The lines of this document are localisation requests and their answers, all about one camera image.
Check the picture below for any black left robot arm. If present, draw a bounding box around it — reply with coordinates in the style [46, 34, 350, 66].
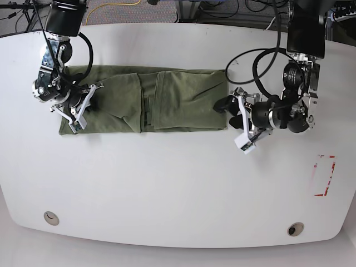
[214, 1, 327, 153]

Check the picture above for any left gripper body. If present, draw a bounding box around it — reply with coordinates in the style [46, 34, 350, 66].
[233, 87, 274, 145]

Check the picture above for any left table grommet hole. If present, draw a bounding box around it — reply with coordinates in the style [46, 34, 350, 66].
[43, 211, 60, 226]

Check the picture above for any red tape rectangle marker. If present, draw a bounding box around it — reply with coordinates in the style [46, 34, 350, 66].
[312, 155, 337, 197]

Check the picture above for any table grommet hole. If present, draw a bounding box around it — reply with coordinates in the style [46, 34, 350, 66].
[43, 211, 60, 226]
[287, 222, 304, 237]

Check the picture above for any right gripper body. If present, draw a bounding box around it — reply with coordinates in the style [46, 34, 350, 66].
[50, 83, 104, 124]

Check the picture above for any right table grommet hole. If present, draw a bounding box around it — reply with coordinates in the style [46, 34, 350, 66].
[287, 222, 304, 237]

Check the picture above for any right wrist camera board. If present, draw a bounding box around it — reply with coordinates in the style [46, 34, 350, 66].
[68, 118, 87, 134]

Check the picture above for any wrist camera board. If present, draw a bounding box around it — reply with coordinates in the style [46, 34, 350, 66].
[234, 134, 256, 155]
[68, 118, 87, 134]

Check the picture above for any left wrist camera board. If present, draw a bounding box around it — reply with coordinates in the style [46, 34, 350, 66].
[234, 134, 256, 155]

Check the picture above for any yellow cable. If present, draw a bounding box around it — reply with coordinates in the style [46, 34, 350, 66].
[85, 0, 141, 26]

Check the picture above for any green T-shirt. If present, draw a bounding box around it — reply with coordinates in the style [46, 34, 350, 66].
[58, 65, 229, 136]

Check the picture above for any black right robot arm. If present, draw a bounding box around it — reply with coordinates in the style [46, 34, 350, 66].
[32, 1, 103, 132]

